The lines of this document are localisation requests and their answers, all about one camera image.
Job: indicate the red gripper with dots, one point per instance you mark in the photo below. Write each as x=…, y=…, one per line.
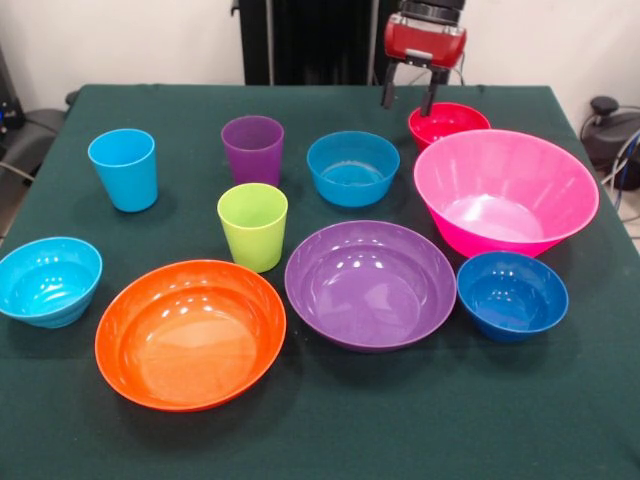
x=425, y=40

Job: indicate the red small bowl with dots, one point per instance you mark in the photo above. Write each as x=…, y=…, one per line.
x=460, y=122

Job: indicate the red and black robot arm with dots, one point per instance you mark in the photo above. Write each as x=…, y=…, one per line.
x=432, y=9

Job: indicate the blue straight-sided bowl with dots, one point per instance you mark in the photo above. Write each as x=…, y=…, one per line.
x=350, y=192

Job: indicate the large pink bowl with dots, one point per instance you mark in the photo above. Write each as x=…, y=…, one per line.
x=500, y=172

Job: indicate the purple plastic cup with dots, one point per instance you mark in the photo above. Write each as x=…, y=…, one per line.
x=252, y=160

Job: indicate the wide purple bowl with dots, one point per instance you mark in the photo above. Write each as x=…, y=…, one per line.
x=370, y=290

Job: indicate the lime green plastic cup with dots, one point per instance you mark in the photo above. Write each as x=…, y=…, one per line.
x=252, y=235

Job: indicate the dark blue small bowl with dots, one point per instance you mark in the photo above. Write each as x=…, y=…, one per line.
x=510, y=302

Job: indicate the light blue plastic cup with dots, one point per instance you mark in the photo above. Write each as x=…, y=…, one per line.
x=127, y=175

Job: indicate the wide orange bowl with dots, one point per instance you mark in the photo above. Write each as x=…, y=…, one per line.
x=190, y=345

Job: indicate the dark green tablecloth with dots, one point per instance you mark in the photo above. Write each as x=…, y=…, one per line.
x=350, y=425

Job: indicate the black equipment box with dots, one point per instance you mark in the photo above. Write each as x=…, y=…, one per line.
x=7, y=100

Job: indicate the light blue small bowl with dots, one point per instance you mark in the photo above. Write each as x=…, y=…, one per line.
x=50, y=290

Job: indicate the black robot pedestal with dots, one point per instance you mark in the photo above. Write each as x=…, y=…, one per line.
x=310, y=40

